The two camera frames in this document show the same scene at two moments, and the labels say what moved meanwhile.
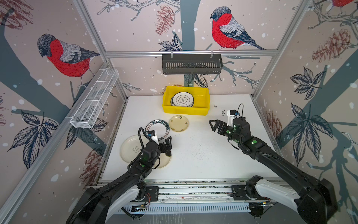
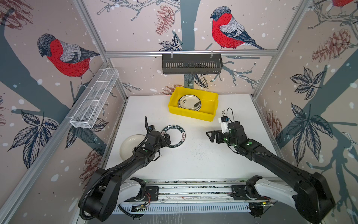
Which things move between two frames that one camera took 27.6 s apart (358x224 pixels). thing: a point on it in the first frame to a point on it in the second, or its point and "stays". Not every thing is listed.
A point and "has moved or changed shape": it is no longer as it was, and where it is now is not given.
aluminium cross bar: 208,52 stays
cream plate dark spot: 165,161 to 189,101
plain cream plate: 130,147 stays
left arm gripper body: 163,149 to 162,142
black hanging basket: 192,65 stays
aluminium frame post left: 81,10 stays
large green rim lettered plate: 162,128 has moved or changed shape
